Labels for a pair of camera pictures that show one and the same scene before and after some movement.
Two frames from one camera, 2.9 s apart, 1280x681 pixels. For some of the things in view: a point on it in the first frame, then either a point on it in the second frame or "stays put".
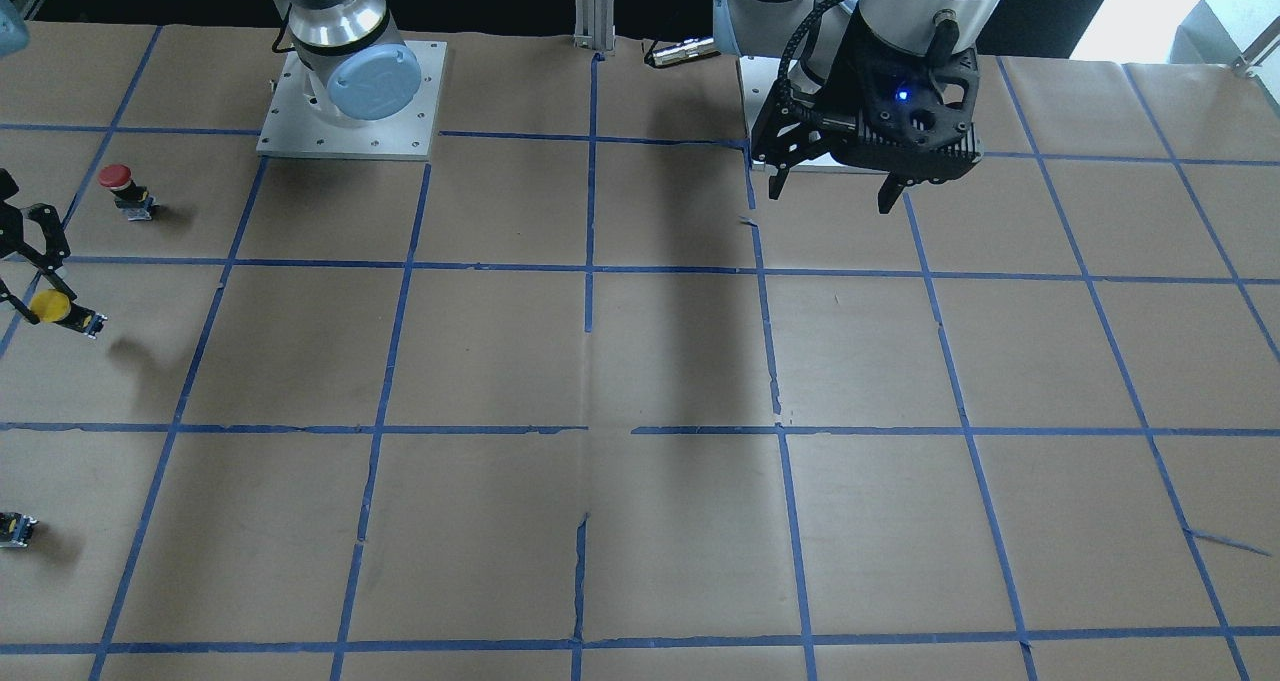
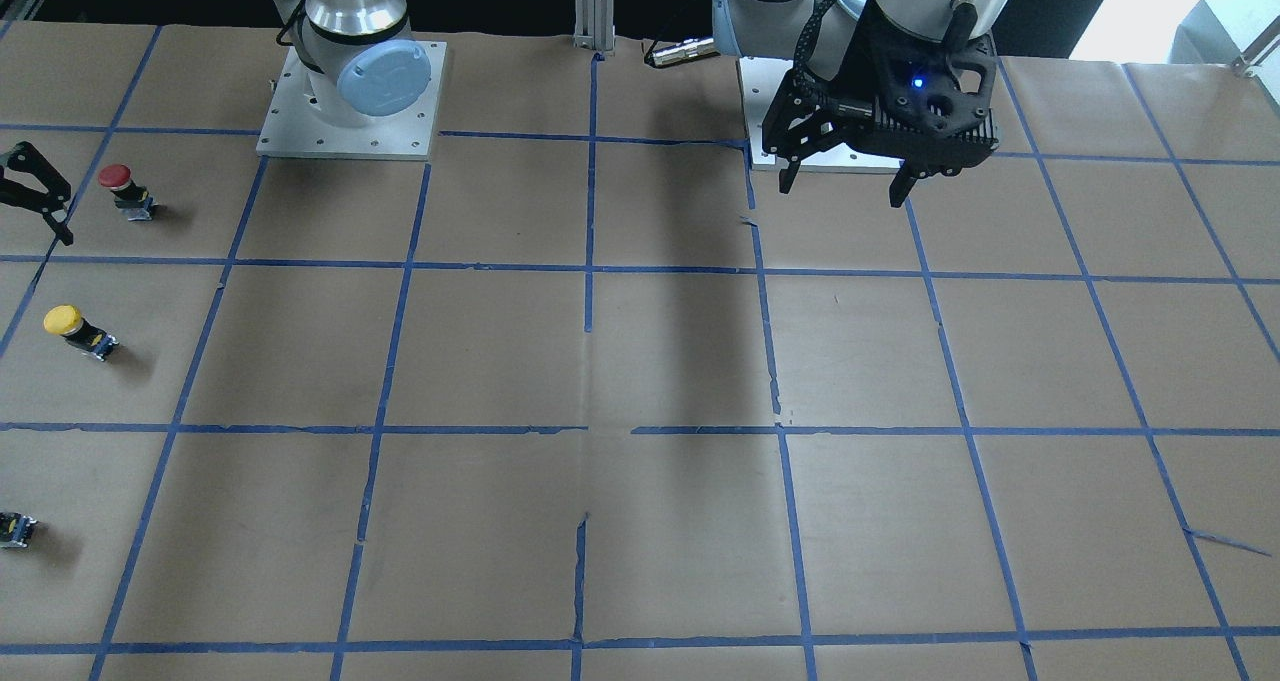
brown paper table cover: (577, 400) stays put
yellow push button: (50, 305) → (68, 322)
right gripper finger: (11, 234) → (22, 156)
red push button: (133, 200) stays put
